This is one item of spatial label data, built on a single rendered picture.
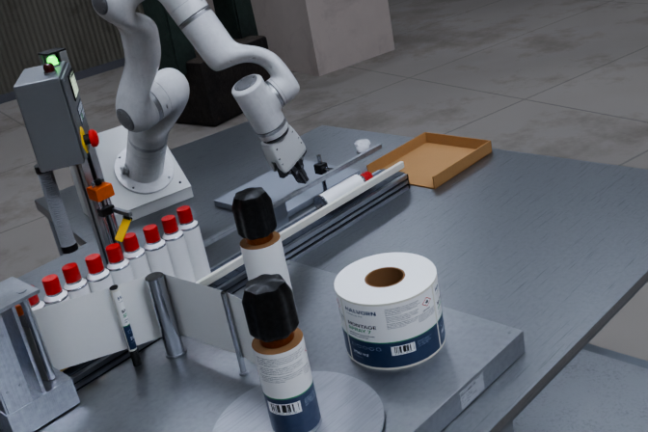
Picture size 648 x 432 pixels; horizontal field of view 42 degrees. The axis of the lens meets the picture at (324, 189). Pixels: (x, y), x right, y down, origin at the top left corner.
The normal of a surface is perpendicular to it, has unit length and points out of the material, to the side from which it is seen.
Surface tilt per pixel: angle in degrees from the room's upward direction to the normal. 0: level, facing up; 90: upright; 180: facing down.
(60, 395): 90
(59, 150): 90
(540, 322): 0
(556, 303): 0
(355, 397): 0
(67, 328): 90
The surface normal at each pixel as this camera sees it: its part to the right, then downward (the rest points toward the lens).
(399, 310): 0.15, 0.36
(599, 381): -0.18, -0.91
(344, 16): 0.56, 0.22
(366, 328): -0.51, 0.41
